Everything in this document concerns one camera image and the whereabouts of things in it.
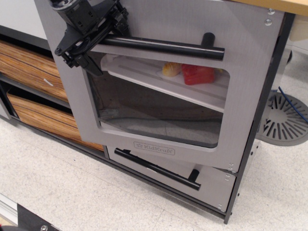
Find grey toy oven door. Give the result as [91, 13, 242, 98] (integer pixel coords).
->
[34, 0, 285, 173]

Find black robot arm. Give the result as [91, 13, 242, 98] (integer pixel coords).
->
[49, 0, 131, 77]

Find red toy bell pepper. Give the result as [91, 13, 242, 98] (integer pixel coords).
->
[181, 64, 215, 85]

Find wood-pattern storage bin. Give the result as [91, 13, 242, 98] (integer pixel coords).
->
[0, 40, 68, 102]
[6, 87, 103, 152]

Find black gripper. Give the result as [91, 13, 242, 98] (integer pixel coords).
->
[54, 0, 131, 77]

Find lower wood-pattern storage bin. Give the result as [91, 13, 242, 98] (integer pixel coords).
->
[6, 87, 103, 152]

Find toy bread loaf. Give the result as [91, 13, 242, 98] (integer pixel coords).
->
[162, 62, 181, 77]

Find grey round slotted base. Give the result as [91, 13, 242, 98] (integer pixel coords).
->
[256, 91, 308, 146]

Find black oven door handle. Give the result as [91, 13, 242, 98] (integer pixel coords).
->
[99, 32, 225, 61]

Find grey lower oven drawer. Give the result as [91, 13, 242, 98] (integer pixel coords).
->
[107, 146, 236, 212]

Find wooden countertop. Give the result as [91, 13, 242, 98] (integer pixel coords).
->
[234, 0, 308, 16]

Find upper wood-pattern storage bin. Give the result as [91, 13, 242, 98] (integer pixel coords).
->
[0, 40, 68, 102]

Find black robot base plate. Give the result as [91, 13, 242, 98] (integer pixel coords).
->
[0, 203, 63, 231]

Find blue cable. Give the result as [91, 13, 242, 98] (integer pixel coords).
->
[278, 86, 308, 124]

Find black toy kitchen frame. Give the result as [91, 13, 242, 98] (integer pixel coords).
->
[0, 13, 295, 224]

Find white oven shelf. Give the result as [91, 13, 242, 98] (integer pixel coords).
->
[101, 54, 230, 113]

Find aluminium rail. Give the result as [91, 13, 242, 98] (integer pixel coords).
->
[0, 193, 18, 225]

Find black drawer handle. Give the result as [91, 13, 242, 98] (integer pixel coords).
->
[115, 148, 201, 191]

